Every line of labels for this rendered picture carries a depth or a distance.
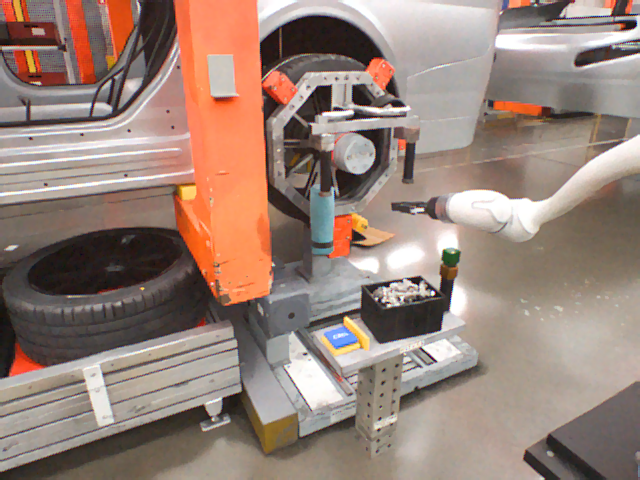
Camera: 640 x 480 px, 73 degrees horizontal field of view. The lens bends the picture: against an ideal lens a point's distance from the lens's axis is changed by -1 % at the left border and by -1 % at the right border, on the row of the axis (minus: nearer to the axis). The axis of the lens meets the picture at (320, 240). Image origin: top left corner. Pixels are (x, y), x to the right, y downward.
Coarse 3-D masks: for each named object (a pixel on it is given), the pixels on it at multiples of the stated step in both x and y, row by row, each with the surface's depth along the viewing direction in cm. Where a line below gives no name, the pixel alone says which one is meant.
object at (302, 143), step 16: (320, 96) 164; (352, 96) 181; (320, 112) 168; (288, 144) 166; (304, 144) 168; (304, 160) 171; (336, 176) 200; (352, 176) 192; (368, 176) 185; (304, 192) 177; (336, 192) 183; (352, 192) 184
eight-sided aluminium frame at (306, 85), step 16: (304, 80) 151; (320, 80) 150; (336, 80) 154; (352, 80) 156; (368, 80) 159; (304, 96) 150; (368, 96) 167; (288, 112) 150; (272, 128) 149; (384, 128) 175; (272, 144) 152; (384, 144) 178; (272, 160) 155; (384, 160) 181; (272, 176) 158; (384, 176) 178; (288, 192) 161; (368, 192) 178; (304, 208) 166; (336, 208) 173; (352, 208) 178
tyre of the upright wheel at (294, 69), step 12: (300, 60) 156; (312, 60) 155; (324, 60) 157; (336, 60) 159; (348, 60) 162; (264, 72) 166; (288, 72) 153; (300, 72) 155; (264, 96) 153; (264, 108) 154; (276, 108) 156; (264, 120) 155; (264, 132) 157; (276, 192) 168; (276, 204) 170; (288, 204) 172; (300, 216) 177
